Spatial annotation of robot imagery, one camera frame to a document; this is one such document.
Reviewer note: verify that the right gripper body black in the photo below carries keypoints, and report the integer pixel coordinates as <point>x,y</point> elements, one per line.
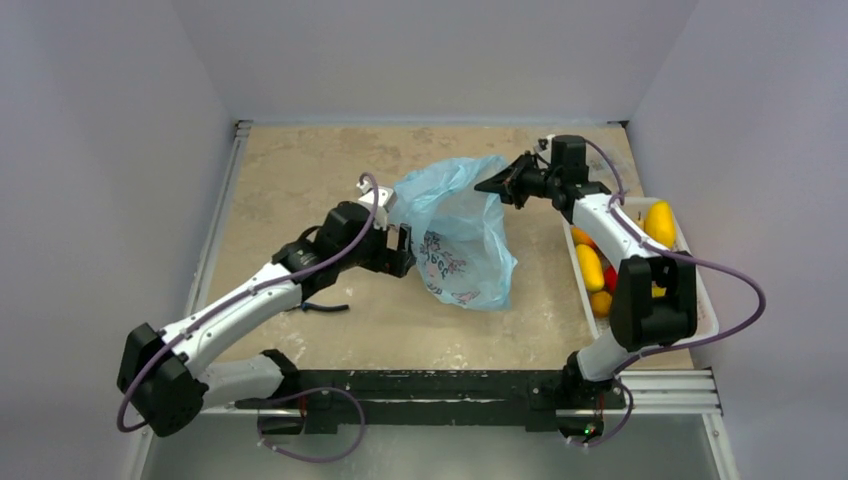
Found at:
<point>523,179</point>

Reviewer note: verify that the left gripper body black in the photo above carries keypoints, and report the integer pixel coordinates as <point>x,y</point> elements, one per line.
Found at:
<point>390,261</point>

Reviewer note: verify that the light blue printed plastic bag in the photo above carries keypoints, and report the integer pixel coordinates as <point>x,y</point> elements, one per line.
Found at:
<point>457,234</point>

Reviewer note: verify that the red fake pepper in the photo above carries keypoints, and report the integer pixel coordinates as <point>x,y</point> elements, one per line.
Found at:
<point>610,279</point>

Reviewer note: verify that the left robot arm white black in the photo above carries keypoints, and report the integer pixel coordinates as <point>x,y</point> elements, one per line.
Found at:
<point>170,375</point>

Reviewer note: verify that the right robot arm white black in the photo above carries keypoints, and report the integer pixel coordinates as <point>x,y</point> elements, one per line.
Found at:
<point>655,300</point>

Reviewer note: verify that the small orange fake fruit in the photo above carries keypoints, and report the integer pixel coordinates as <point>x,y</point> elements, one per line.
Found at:
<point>600,303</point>

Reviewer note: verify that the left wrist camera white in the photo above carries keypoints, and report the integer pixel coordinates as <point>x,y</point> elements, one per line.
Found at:
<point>380,200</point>

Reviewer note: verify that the blue handled pliers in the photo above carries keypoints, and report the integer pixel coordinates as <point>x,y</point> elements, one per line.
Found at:
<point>307,307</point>

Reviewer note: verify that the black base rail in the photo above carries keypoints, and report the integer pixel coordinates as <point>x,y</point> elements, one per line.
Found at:
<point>535,400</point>

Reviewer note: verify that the aluminium frame rail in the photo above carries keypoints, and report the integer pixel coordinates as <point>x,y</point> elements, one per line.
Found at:
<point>673,392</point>

